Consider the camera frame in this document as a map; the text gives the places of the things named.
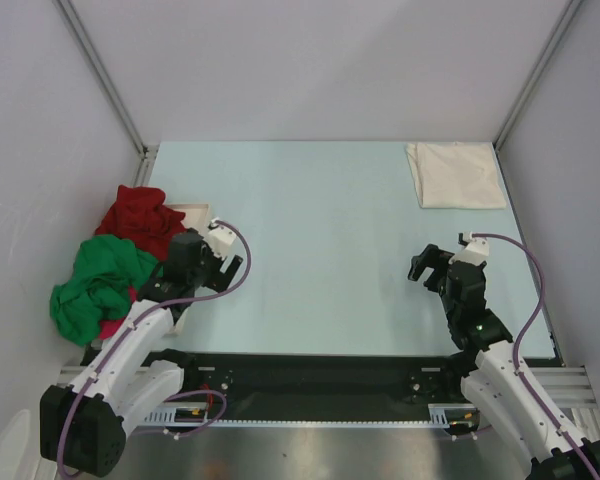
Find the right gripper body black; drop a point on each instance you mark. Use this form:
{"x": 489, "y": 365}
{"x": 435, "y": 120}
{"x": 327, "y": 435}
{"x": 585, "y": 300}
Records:
{"x": 448, "y": 304}

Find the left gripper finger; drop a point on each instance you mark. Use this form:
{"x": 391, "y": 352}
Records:
{"x": 233, "y": 266}
{"x": 219, "y": 281}

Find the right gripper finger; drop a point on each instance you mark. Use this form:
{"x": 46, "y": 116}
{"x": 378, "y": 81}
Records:
{"x": 431, "y": 257}
{"x": 437, "y": 281}

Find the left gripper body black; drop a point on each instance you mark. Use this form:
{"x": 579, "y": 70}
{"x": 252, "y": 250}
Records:
{"x": 210, "y": 264}

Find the green t-shirt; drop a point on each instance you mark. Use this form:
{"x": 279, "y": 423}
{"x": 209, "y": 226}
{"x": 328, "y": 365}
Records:
{"x": 104, "y": 270}

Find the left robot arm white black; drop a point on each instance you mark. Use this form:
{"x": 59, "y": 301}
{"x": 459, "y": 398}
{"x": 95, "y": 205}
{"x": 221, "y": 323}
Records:
{"x": 85, "y": 424}

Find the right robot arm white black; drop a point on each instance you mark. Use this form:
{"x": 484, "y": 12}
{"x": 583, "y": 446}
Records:
{"x": 494, "y": 377}

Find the cream plastic tray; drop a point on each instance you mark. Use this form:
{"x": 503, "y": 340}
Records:
{"x": 198, "y": 217}

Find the dark red t-shirt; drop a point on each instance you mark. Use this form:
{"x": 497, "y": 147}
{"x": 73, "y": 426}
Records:
{"x": 139, "y": 214}

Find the folded cream t-shirt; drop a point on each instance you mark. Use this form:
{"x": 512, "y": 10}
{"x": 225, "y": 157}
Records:
{"x": 455, "y": 175}

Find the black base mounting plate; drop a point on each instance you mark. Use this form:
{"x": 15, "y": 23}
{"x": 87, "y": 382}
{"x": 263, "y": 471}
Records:
{"x": 312, "y": 388}

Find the pink t-shirt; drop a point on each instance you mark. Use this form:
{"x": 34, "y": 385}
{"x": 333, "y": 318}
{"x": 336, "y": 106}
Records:
{"x": 108, "y": 327}

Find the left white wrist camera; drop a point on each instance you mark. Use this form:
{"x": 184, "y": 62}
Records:
{"x": 220, "y": 239}

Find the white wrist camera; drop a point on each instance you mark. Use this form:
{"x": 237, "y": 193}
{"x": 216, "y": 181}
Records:
{"x": 475, "y": 250}
{"x": 220, "y": 239}

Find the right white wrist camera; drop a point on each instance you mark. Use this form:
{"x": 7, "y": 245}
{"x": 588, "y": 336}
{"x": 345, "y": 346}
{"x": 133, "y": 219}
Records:
{"x": 475, "y": 250}

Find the left aluminium frame post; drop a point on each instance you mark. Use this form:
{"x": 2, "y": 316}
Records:
{"x": 146, "y": 154}

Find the aluminium frame post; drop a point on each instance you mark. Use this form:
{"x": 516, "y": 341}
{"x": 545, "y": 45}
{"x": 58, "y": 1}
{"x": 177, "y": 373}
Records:
{"x": 557, "y": 36}
{"x": 146, "y": 154}

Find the right aluminium frame post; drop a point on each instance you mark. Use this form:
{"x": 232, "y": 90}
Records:
{"x": 557, "y": 36}

